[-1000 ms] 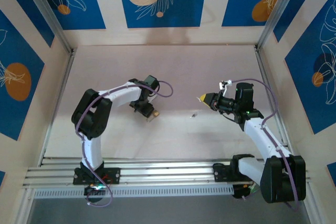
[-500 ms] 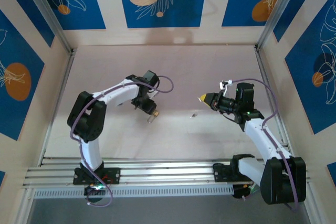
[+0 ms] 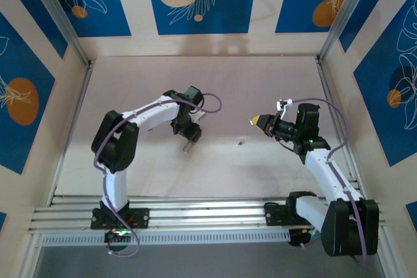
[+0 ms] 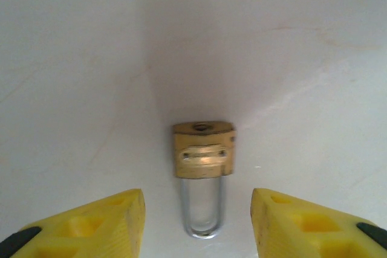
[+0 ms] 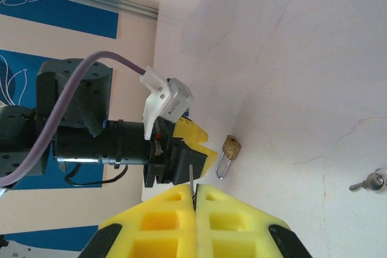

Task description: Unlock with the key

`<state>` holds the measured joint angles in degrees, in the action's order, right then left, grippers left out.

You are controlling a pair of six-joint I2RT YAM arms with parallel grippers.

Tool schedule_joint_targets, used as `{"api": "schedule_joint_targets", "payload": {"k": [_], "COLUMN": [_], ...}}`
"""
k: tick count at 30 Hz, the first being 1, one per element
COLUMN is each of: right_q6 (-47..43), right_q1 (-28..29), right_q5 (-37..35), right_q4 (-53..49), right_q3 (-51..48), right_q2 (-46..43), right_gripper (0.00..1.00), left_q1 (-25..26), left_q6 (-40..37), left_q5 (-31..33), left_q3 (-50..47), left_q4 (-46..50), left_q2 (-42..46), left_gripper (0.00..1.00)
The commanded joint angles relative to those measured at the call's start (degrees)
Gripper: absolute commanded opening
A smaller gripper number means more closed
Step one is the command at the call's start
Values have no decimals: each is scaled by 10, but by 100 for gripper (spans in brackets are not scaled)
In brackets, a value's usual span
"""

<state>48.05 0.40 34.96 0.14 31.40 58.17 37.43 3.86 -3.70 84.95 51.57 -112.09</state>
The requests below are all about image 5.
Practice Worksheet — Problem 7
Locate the small silver key with ring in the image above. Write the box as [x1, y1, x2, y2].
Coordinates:
[189, 164, 198, 210]
[348, 168, 387, 193]

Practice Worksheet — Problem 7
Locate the thin black wire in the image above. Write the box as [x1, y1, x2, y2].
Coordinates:
[65, 161, 129, 187]

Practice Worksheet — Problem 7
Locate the brass padlock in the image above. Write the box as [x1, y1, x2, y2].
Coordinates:
[215, 134, 242, 181]

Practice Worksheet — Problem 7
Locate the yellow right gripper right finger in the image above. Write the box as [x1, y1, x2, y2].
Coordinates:
[195, 182, 314, 258]

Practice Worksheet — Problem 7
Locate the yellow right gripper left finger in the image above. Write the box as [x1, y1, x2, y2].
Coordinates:
[78, 184, 198, 258]

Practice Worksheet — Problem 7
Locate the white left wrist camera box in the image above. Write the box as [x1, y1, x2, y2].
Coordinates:
[140, 66, 195, 141]

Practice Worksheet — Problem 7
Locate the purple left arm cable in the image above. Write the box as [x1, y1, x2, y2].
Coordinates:
[0, 51, 149, 189]

